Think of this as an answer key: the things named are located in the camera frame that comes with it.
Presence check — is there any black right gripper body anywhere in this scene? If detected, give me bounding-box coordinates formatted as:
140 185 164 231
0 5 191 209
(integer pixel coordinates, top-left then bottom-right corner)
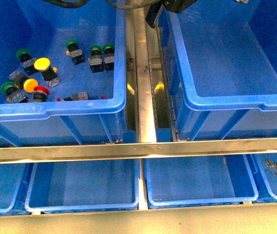
145 0 197 28

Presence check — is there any blue bin with buttons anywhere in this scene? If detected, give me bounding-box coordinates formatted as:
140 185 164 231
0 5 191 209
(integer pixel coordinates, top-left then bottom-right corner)
0 0 126 147

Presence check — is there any blue empty middle bin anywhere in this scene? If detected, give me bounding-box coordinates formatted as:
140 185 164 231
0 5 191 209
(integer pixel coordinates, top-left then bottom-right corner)
159 0 277 141

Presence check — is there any green button pair right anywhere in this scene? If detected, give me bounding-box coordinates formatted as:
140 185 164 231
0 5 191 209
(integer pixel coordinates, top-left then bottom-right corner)
103 43 115 71

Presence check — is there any green button pair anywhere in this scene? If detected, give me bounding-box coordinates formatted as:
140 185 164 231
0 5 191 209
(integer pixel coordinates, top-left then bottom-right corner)
103 43 115 71
88 45 104 73

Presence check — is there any green button pair left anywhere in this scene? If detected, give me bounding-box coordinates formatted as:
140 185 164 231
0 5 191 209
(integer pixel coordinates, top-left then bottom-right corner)
88 45 104 73

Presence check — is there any green button top middle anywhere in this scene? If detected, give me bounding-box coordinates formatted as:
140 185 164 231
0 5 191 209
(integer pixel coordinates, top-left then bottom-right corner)
65 39 85 65

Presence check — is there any red button with yellow clip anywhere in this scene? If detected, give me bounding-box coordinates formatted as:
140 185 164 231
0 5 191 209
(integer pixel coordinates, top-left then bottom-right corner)
56 92 89 101

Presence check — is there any yellow button upright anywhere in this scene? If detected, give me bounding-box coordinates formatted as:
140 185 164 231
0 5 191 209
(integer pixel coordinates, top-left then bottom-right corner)
34 57 61 88

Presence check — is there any green button far left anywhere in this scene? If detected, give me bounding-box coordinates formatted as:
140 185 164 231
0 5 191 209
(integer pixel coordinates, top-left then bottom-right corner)
16 49 38 75

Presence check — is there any red button lower middle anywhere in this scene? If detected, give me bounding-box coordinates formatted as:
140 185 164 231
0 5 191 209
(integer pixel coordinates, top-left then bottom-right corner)
28 85 50 102

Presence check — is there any yellow button lying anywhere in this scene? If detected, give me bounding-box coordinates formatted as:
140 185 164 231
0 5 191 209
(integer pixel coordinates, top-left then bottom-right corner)
8 70 39 93

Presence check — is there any lower blue bin middle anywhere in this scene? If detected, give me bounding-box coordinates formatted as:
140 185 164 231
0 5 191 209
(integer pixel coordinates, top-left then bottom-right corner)
145 155 258 209

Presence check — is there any green button lower left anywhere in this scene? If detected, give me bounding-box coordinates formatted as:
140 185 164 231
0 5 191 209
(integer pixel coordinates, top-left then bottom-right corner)
0 82 28 103

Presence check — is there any lower blue bin far left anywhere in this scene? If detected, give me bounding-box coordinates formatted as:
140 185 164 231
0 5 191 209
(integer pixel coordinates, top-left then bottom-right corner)
0 163 34 216

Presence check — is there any metal rack frame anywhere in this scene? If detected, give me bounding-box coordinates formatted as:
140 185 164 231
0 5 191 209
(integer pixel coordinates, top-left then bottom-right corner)
0 9 277 234

